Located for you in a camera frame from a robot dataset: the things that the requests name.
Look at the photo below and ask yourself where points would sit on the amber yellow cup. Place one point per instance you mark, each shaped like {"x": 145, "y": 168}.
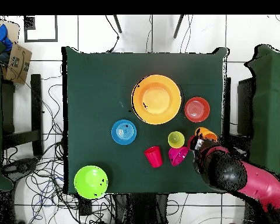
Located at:
{"x": 204, "y": 133}

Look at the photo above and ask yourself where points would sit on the magenta bowl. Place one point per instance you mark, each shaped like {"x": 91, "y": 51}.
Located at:
{"x": 177, "y": 156}

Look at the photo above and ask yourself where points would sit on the orange cup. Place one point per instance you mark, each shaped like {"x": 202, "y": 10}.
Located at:
{"x": 212, "y": 136}

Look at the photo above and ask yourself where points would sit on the red cup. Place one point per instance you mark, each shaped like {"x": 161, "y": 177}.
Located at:
{"x": 154, "y": 157}

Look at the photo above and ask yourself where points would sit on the large yellow bowl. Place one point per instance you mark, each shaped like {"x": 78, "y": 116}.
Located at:
{"x": 156, "y": 100}

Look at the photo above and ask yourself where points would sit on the flat-bottomed blue bowl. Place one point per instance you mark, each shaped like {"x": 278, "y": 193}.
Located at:
{"x": 130, "y": 137}

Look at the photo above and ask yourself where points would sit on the green bowl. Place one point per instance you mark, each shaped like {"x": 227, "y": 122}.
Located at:
{"x": 86, "y": 184}

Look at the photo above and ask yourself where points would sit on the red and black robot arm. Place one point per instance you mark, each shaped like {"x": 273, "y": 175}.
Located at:
{"x": 226, "y": 172}

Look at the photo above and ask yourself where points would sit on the pale yellow cup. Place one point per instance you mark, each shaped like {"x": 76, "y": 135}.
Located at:
{"x": 180, "y": 142}

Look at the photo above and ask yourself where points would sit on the orange bowl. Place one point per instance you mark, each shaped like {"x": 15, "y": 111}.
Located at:
{"x": 197, "y": 109}

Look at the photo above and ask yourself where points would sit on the dark green tablecloth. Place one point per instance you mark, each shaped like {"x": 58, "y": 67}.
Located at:
{"x": 102, "y": 74}

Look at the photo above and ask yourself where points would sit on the cardboard box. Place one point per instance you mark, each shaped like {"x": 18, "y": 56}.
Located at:
{"x": 17, "y": 65}

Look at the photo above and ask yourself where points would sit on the blue cloth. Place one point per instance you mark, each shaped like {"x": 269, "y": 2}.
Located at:
{"x": 1, "y": 37}

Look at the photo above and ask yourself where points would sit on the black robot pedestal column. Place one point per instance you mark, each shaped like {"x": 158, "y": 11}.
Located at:
{"x": 142, "y": 210}

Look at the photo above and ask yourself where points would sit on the black stool frame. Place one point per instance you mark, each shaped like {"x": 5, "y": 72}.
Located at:
{"x": 36, "y": 105}

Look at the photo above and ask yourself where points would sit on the black pedestal foot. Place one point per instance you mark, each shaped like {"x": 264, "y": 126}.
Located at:
{"x": 21, "y": 166}

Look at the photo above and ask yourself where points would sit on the grey square frame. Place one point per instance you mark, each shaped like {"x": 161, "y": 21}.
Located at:
{"x": 40, "y": 41}

